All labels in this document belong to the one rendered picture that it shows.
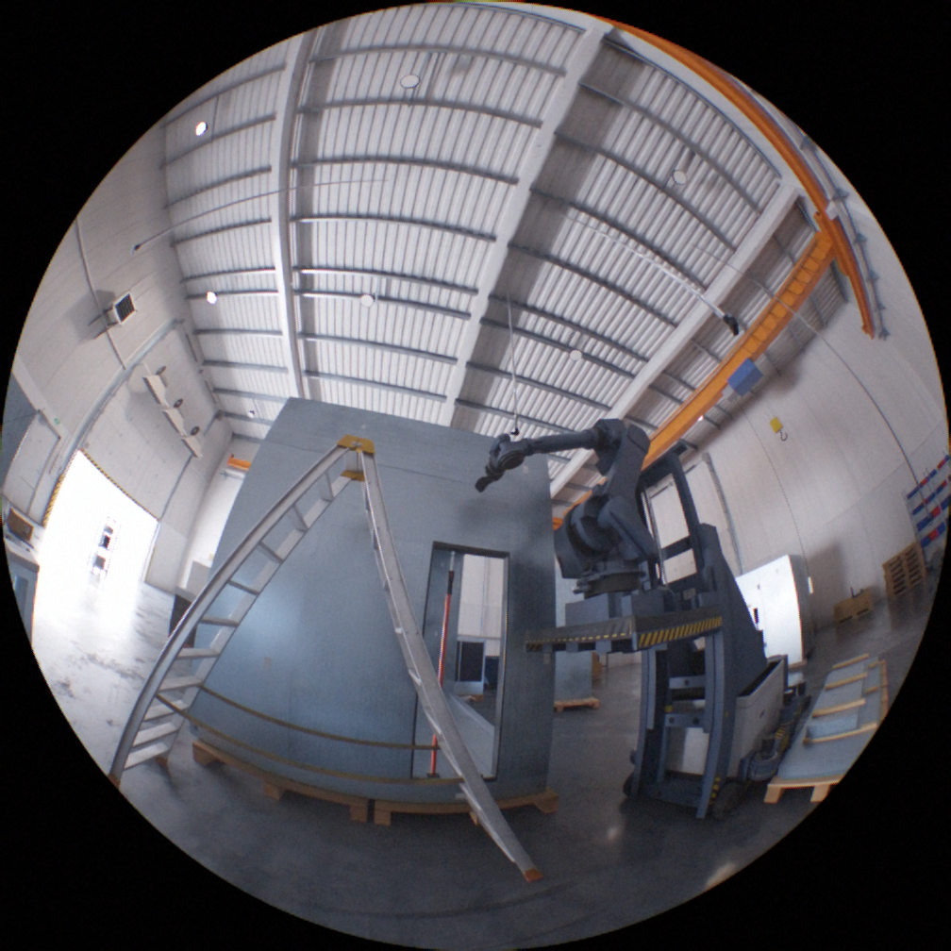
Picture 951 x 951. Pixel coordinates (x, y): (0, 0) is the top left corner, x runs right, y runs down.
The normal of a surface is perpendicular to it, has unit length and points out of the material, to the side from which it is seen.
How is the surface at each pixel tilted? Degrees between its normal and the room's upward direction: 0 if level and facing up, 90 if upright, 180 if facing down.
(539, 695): 90
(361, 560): 90
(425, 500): 90
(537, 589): 90
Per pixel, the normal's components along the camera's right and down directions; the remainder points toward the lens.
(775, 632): -0.96, -0.20
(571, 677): -0.08, -0.55
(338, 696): 0.27, -0.51
